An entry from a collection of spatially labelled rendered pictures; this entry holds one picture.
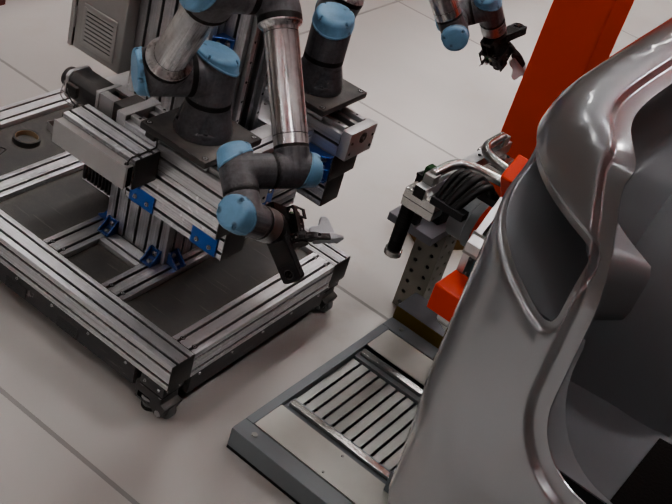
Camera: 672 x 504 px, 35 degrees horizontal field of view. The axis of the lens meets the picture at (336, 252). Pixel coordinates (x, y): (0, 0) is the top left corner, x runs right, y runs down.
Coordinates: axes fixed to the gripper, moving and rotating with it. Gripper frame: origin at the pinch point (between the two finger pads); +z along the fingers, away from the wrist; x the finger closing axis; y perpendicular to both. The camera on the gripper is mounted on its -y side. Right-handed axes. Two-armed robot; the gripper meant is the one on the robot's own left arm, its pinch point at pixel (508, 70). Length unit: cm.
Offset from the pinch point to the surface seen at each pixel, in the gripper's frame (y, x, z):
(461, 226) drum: 71, 39, -37
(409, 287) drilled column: 58, -12, 57
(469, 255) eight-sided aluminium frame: 83, 54, -53
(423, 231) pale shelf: 53, 0, 19
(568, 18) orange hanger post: 3.6, 28.0, -38.4
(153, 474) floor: 160, -7, -4
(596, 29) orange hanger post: 3, 36, -38
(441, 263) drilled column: 47, -4, 50
